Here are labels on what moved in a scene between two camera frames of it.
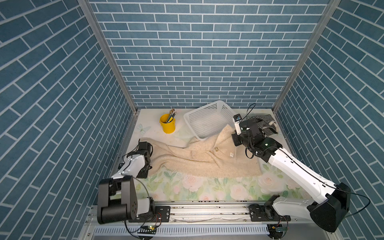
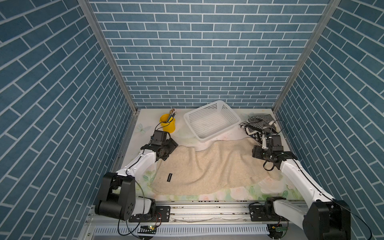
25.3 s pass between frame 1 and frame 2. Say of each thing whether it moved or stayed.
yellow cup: stayed
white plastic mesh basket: stayed
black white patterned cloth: stayed
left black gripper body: moved
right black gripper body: moved
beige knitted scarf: moved
